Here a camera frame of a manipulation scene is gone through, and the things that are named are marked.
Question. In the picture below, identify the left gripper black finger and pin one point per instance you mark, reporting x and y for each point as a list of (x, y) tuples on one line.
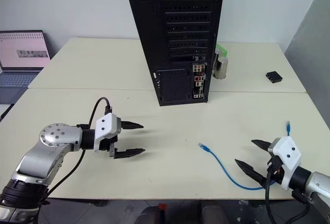
[(132, 125), (129, 153)]

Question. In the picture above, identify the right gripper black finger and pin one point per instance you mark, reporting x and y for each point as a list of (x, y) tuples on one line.
[(248, 169), (261, 144)]

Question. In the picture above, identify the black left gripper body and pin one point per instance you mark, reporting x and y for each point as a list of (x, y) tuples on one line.
[(106, 144)]

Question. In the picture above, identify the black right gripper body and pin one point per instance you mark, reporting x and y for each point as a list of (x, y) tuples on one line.
[(275, 168)]

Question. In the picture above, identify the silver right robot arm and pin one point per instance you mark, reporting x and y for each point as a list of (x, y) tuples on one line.
[(319, 184)]

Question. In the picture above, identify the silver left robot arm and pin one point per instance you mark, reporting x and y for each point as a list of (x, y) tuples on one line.
[(51, 136)]

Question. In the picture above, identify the small red part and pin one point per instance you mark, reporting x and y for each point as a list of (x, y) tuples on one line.
[(162, 206)]

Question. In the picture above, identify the dark rounded shape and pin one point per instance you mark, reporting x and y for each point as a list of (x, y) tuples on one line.
[(150, 216)]

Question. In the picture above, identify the small black adapter box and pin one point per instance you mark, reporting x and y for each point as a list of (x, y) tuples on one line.
[(274, 77)]

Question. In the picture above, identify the large steel cup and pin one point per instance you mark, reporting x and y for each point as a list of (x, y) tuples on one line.
[(220, 67)]

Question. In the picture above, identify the black computer tower case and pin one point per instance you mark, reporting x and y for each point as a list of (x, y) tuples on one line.
[(180, 40)]

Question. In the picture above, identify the green plastic piece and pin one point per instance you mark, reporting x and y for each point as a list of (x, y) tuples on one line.
[(223, 49)]

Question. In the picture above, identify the grey partition panel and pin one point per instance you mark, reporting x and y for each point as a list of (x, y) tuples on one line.
[(312, 53)]

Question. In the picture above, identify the grey laptop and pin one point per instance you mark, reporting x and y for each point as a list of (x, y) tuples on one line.
[(20, 53)]

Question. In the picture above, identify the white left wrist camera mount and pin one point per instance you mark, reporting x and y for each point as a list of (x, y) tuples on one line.
[(106, 125)]

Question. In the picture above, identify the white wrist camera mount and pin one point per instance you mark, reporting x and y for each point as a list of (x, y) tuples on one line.
[(287, 154), (106, 125)]

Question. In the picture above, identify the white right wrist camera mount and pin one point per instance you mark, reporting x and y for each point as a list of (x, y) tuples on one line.
[(287, 154)]

